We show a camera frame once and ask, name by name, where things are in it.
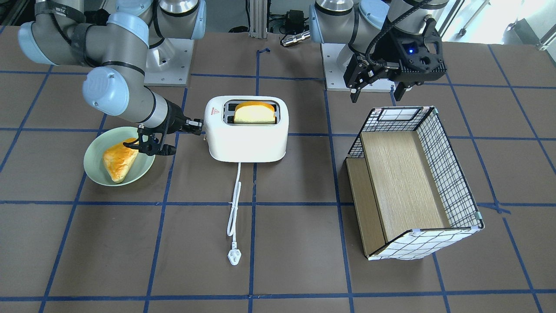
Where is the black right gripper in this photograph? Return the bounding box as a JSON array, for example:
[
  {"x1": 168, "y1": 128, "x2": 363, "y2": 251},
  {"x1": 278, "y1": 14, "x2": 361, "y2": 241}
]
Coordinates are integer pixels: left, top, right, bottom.
[{"x1": 126, "y1": 100, "x2": 203, "y2": 156}]

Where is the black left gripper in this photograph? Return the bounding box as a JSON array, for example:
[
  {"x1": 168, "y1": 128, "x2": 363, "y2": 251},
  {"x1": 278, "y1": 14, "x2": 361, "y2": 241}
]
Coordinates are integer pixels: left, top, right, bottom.
[{"x1": 343, "y1": 41, "x2": 447, "y2": 103}]

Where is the white two-slot toaster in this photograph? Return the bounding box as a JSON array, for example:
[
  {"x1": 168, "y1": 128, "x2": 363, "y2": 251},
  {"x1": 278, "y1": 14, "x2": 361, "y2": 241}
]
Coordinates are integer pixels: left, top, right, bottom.
[{"x1": 203, "y1": 96, "x2": 289, "y2": 163}]

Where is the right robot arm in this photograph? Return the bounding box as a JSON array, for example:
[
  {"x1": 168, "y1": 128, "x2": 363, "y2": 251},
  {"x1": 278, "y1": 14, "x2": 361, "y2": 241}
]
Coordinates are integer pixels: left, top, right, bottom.
[{"x1": 18, "y1": 0, "x2": 206, "y2": 155}]

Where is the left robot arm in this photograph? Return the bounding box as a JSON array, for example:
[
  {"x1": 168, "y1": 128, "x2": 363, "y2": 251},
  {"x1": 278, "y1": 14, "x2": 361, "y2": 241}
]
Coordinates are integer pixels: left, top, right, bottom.
[{"x1": 309, "y1": 0, "x2": 447, "y2": 103}]

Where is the golden triangular pastry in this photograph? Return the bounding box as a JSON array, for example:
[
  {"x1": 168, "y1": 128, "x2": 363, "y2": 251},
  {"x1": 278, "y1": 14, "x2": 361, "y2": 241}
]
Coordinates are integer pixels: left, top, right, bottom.
[{"x1": 103, "y1": 137, "x2": 139, "y2": 183}]

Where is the yellow toast slice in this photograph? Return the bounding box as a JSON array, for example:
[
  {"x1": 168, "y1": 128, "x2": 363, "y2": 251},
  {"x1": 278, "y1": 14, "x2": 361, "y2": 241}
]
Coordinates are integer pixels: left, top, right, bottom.
[{"x1": 234, "y1": 101, "x2": 276, "y2": 124}]

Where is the light green plate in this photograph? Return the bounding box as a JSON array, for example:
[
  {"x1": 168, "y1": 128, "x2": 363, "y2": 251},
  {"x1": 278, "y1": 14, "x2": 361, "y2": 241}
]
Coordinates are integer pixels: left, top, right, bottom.
[{"x1": 83, "y1": 127, "x2": 155, "y2": 186}]

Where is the black power adapter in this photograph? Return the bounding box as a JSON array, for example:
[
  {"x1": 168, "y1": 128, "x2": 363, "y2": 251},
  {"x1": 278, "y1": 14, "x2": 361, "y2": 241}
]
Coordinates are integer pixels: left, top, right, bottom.
[{"x1": 284, "y1": 10, "x2": 305, "y2": 34}]

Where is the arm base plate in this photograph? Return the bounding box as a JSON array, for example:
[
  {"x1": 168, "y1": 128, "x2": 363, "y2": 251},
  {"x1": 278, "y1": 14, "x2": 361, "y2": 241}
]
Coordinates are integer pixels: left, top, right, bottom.
[
  {"x1": 320, "y1": 43, "x2": 396, "y2": 93},
  {"x1": 144, "y1": 38, "x2": 196, "y2": 87}
]

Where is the wire and wood basket shelf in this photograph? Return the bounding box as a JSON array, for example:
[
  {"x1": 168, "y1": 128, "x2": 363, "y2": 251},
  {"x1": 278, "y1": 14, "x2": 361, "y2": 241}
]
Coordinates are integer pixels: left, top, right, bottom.
[{"x1": 345, "y1": 106, "x2": 485, "y2": 261}]

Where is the white power cord with plug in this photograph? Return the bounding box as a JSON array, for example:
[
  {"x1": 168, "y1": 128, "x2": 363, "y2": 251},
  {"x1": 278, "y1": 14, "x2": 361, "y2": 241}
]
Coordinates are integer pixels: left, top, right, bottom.
[{"x1": 226, "y1": 162, "x2": 243, "y2": 266}]

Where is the aluminium frame post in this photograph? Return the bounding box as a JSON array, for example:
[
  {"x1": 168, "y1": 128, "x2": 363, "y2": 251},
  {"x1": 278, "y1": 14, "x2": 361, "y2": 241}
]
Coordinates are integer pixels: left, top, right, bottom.
[{"x1": 246, "y1": 0, "x2": 269, "y2": 40}]

